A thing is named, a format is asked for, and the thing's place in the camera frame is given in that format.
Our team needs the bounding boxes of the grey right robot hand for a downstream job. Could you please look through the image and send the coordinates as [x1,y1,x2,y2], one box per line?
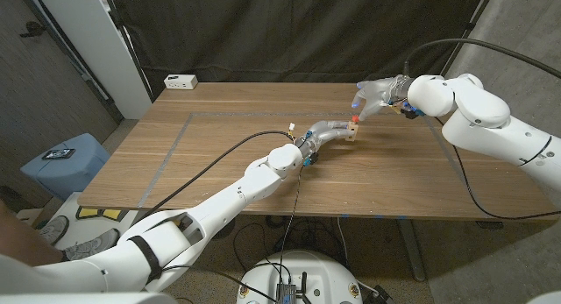
[350,74,415,123]

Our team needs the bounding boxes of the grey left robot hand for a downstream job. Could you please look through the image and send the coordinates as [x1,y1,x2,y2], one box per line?
[294,119,359,161]

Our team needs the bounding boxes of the wooden table panel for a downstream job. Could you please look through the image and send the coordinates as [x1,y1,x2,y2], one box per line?
[138,110,490,220]

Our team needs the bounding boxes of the black curtain backdrop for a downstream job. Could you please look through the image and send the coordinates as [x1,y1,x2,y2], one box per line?
[107,0,490,99]

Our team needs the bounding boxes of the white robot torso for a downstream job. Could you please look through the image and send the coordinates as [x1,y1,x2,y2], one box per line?
[236,250,364,304]

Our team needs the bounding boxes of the grey table leg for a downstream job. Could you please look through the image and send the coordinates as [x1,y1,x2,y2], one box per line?
[396,218,427,282]

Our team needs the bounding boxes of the white power strip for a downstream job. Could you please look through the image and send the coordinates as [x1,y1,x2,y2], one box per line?
[163,74,199,90]

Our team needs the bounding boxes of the white floor platform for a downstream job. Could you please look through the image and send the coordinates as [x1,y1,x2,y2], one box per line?
[43,192,146,252]

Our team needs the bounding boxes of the yellow and black floor pad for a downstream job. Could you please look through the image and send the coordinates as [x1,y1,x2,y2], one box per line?
[76,206,128,221]

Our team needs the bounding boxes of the white pillar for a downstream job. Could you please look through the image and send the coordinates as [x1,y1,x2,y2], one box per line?
[32,0,153,120]

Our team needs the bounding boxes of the grey sneaker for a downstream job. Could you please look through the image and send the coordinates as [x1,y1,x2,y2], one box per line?
[60,228,121,262]
[38,215,70,246]

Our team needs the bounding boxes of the blue stool with phone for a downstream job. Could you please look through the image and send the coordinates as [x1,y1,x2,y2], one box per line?
[19,132,110,202]

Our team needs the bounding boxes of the black phone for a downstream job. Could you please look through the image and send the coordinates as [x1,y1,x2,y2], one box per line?
[41,148,76,160]

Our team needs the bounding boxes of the person's bare leg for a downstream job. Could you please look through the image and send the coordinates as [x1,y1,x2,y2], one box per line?
[0,202,65,268]

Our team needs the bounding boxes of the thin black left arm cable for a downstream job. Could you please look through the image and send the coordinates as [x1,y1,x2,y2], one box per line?
[164,163,306,303]

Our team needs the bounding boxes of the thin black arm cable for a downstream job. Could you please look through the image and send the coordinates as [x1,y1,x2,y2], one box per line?
[433,115,561,221]
[164,163,306,303]

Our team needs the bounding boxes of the black floor cable bundle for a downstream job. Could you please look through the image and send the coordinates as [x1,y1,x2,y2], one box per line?
[231,214,352,274]

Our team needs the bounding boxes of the black backdrop frame pole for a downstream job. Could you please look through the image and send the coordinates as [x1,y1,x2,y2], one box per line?
[437,0,499,84]
[103,0,154,103]

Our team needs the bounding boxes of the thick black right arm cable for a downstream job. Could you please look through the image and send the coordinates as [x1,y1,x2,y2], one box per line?
[402,38,561,80]

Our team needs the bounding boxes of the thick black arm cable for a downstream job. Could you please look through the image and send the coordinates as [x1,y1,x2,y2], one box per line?
[402,38,561,80]
[139,130,295,224]

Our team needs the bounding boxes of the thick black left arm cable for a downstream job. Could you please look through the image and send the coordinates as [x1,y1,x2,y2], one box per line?
[139,130,295,224]

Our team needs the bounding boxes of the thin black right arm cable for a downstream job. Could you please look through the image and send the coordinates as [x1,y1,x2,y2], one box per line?
[433,115,561,221]

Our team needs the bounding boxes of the black door handle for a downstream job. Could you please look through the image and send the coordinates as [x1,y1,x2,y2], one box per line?
[18,21,47,38]

